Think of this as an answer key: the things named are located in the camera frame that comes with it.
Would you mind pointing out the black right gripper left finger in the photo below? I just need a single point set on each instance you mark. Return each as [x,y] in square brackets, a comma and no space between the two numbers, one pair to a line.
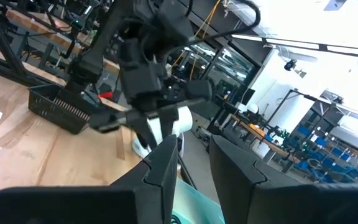
[73,205]

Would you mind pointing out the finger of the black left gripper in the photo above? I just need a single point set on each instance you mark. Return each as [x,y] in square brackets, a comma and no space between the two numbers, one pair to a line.
[145,132]
[169,123]

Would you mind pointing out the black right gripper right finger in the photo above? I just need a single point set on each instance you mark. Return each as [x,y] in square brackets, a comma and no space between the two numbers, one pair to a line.
[291,205]

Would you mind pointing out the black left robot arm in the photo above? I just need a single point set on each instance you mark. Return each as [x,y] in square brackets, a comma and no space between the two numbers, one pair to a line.
[101,53]

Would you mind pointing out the teal plastic bin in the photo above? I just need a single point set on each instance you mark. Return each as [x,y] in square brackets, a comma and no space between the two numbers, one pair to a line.
[194,208]

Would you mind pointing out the white round fan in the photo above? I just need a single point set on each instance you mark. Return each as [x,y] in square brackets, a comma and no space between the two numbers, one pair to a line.
[183,121]

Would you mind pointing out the small red object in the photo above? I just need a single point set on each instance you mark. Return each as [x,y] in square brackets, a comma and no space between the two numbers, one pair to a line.
[105,95]

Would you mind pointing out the rack of blue bins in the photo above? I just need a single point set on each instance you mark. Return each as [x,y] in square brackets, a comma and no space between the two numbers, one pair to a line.
[328,158]

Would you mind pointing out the wooden workbench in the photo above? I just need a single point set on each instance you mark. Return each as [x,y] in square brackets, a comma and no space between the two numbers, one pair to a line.
[269,140]
[42,30]

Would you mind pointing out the white round globe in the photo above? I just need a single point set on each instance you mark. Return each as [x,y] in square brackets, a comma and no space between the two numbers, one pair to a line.
[252,108]

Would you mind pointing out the black plastic basket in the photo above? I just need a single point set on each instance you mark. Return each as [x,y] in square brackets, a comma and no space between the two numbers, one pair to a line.
[54,105]

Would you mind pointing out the black ceiling camera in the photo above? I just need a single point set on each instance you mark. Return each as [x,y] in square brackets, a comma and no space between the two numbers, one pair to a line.
[290,64]

